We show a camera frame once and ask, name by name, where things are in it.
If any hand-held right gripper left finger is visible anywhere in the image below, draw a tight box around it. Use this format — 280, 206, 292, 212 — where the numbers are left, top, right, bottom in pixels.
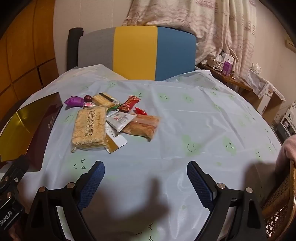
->
24, 161, 105, 241

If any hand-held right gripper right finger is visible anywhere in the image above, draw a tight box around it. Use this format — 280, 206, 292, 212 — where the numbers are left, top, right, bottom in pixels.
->
186, 161, 270, 241

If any gold and white packet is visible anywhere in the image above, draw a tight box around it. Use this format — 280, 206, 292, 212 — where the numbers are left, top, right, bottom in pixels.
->
105, 123, 128, 154

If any large rice cracker packet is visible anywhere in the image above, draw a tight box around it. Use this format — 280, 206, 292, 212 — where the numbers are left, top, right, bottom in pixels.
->
70, 105, 110, 153

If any white snack sachet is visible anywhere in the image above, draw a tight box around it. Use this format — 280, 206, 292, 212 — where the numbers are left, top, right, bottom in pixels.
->
106, 111, 137, 133

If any brown bread packet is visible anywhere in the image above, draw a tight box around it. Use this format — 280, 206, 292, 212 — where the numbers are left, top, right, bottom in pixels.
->
121, 114, 161, 141

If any maroon and gold gift box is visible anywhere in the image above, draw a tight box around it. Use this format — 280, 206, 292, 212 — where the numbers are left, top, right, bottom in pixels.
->
0, 92, 63, 173

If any purple candy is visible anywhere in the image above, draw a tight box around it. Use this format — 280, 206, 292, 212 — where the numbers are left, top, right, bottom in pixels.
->
64, 96, 84, 109

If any green-wrapped soda cracker packet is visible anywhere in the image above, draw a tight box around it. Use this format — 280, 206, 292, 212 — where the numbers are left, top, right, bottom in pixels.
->
92, 92, 121, 113

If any red snack packet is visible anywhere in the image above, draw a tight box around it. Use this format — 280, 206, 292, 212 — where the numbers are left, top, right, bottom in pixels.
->
119, 95, 141, 113

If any white cloud-print tablecloth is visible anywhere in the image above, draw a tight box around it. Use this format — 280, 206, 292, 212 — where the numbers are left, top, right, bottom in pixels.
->
0, 64, 284, 241

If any wicker chair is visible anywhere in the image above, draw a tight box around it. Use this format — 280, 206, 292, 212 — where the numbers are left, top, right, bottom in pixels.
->
261, 160, 296, 239

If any pink cloth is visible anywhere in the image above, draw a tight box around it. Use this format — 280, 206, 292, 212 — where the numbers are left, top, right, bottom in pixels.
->
276, 136, 296, 176

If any white appliance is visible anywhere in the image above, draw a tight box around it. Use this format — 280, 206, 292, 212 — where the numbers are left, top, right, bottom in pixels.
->
276, 102, 296, 139

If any purple box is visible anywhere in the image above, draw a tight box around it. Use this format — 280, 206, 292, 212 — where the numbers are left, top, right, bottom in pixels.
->
222, 56, 234, 76

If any silver tissue box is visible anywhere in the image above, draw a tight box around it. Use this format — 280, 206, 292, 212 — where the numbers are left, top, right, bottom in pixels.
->
208, 58, 226, 70

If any grey yellow blue chair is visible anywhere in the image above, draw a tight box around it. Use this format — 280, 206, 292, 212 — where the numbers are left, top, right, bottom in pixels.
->
77, 26, 197, 81

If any black chair back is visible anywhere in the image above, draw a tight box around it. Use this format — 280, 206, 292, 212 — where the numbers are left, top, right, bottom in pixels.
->
67, 27, 84, 71

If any wooden wardrobe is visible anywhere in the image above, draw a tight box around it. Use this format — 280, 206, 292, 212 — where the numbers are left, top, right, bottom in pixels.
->
0, 0, 58, 116

